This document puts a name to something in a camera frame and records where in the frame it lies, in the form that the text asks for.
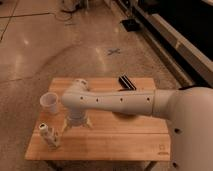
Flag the black floor cables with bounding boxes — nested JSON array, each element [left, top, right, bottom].
[[54, 0, 88, 26]]

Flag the black floor box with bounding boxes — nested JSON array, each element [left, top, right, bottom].
[[121, 19, 140, 32]]

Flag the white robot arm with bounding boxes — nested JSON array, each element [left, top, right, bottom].
[[61, 79, 213, 171]]

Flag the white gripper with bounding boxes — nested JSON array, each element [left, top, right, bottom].
[[62, 115, 93, 132]]

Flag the white plastic bottle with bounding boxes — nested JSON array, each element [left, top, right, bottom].
[[39, 123, 59, 149]]

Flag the wooden folding table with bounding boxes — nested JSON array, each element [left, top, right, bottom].
[[24, 77, 177, 171]]

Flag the brown round bowl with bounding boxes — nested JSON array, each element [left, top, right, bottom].
[[113, 112, 139, 119]]

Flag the white plastic cup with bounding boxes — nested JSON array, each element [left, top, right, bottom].
[[40, 92, 59, 115]]

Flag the black rectangular object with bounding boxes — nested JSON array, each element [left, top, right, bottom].
[[118, 75, 136, 90]]

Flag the long metal rail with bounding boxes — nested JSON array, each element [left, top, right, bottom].
[[114, 0, 213, 88]]

